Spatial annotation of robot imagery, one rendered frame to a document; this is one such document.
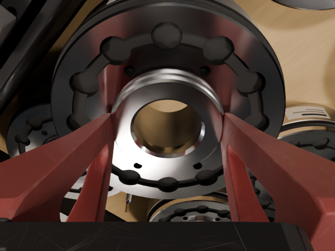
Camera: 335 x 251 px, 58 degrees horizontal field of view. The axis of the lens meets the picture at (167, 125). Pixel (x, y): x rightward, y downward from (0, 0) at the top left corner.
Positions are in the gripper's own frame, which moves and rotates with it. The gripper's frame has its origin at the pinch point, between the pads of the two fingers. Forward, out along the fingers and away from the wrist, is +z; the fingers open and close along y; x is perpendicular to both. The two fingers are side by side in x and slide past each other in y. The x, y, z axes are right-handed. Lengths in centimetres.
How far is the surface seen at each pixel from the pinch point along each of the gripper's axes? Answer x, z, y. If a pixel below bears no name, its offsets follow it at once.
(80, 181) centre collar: 10.0, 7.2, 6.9
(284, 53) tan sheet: 0.5, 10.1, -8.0
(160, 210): 14.2, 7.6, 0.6
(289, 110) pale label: 4.7, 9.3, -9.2
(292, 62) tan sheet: 1.1, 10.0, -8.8
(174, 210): 14.0, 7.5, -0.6
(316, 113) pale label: 4.5, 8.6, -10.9
